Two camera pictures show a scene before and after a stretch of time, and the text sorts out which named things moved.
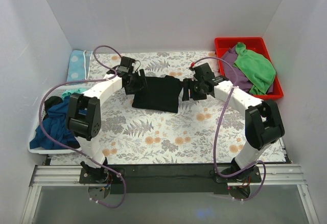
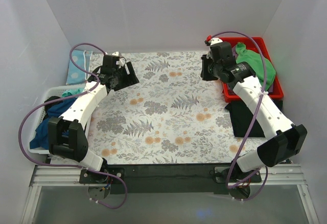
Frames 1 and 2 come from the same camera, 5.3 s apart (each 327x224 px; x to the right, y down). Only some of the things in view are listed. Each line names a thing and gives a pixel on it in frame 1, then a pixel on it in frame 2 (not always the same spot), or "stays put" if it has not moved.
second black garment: (49, 102) stays put
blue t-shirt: (55, 127) stays put
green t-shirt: (260, 71) stays put
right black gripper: (189, 89) → (207, 68)
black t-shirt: (162, 94) → (242, 117)
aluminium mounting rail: (58, 175) stays put
